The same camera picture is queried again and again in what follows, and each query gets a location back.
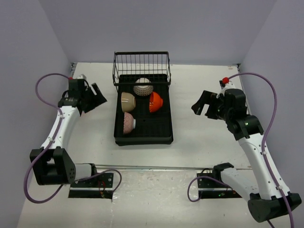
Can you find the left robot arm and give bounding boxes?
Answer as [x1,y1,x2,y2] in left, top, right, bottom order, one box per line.
[29,79,106,187]

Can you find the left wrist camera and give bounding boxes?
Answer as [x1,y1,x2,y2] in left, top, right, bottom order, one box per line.
[76,74,86,80]

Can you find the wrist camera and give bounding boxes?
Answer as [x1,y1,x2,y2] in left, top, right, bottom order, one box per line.
[76,74,86,80]
[219,77,236,95]

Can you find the black dish rack tray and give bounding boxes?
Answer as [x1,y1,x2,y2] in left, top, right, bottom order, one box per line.
[114,74,173,146]

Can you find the pink floral ceramic bowl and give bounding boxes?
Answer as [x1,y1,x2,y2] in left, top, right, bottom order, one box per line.
[123,112,136,134]

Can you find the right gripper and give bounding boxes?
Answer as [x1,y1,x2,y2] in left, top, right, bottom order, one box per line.
[192,90,232,121]

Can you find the brown patterned white bowl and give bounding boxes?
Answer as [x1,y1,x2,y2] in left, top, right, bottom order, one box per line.
[133,77,153,96]

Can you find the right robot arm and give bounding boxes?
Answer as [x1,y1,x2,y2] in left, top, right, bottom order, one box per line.
[191,89,302,223]

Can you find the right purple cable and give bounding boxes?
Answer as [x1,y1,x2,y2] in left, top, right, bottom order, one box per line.
[228,72,295,228]

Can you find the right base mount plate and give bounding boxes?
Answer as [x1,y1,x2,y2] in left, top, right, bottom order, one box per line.
[197,178,241,199]

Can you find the orange plastic bowl upper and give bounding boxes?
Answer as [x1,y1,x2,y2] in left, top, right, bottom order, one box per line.
[149,92,163,113]

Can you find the beige ceramic bowl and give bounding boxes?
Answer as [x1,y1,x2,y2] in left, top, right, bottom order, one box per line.
[121,92,136,113]

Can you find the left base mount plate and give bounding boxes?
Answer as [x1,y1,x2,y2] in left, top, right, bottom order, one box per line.
[68,172,114,199]

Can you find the black wire basket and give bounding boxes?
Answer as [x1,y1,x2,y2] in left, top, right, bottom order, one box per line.
[112,51,171,86]

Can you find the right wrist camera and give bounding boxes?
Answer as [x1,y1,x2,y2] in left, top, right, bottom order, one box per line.
[219,77,236,95]

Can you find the base mount plate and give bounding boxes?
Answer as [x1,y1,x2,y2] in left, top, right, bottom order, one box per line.
[68,172,114,199]
[197,178,241,199]

